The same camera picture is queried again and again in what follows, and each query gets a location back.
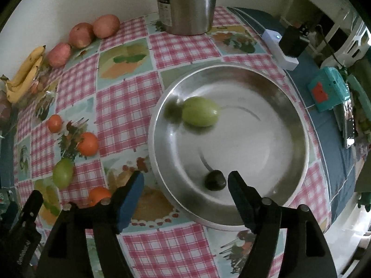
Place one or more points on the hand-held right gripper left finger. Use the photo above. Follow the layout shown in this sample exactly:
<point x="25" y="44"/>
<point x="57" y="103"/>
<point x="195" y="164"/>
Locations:
<point x="132" y="199"/>

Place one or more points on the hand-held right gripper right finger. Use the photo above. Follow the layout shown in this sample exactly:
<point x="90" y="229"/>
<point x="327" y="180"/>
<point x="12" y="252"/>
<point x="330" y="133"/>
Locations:
<point x="240" y="197"/>

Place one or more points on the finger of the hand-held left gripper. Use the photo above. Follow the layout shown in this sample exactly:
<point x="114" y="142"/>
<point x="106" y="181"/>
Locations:
<point x="32" y="205"/>

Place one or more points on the dark avocado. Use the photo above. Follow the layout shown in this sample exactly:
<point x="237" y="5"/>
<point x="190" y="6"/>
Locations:
<point x="216" y="181"/>

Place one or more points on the green mango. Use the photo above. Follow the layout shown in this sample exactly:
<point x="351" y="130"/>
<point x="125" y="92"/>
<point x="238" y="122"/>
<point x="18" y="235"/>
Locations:
<point x="63" y="173"/>
<point x="200" y="111"/>

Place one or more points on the steel bowl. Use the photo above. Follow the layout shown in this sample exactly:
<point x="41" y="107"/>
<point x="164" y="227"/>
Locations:
<point x="246" y="139"/>

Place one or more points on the small orange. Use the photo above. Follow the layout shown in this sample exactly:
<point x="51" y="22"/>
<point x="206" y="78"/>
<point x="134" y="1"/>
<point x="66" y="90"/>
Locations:
<point x="54" y="123"/>

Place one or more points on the checkered printed tablecloth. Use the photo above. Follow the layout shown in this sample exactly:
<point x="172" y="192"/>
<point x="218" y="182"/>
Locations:
<point x="124" y="98"/>

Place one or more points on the glass fruit dish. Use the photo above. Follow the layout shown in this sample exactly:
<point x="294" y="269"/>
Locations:
<point x="45" y="98"/>

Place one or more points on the blue cloth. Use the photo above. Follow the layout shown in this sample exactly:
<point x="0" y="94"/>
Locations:
<point x="327" y="127"/>

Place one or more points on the shiny packet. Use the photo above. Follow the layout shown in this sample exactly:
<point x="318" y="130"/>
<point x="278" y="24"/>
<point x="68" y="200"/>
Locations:
<point x="346" y="121"/>

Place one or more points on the bunch of yellow bananas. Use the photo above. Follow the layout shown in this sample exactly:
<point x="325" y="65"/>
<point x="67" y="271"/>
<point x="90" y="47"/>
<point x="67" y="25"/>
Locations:
<point x="24" y="72"/>

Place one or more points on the teal box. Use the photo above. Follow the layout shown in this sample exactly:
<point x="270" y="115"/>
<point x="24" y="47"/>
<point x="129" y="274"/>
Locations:
<point x="330" y="87"/>

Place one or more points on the white power strip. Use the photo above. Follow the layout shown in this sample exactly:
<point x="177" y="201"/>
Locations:
<point x="285" y="59"/>

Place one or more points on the black power adapter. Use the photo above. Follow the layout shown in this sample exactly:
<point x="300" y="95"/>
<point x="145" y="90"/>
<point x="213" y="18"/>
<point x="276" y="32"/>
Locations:
<point x="292" y="42"/>

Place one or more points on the red potato middle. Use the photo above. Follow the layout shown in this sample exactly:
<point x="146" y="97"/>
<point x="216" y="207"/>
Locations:
<point x="81" y="35"/>

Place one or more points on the red potato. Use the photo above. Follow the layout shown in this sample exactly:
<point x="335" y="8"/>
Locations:
<point x="81" y="35"/>
<point x="106" y="26"/>

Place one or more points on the red potato right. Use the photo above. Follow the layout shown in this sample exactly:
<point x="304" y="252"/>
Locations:
<point x="106" y="26"/>

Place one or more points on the steel thermos jug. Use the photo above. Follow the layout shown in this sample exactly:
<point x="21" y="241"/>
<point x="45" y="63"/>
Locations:
<point x="188" y="3"/>

